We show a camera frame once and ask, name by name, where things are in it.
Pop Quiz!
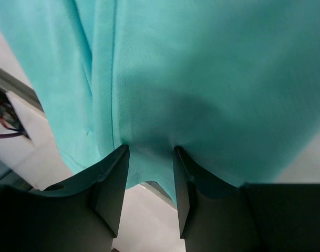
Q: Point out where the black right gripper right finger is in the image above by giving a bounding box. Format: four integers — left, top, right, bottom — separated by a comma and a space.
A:
173, 146, 320, 251

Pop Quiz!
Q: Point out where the teal t shirt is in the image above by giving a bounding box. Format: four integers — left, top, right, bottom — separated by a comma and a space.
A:
0, 1, 320, 197

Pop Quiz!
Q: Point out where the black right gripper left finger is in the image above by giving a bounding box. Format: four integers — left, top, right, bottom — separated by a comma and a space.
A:
0, 145, 130, 251

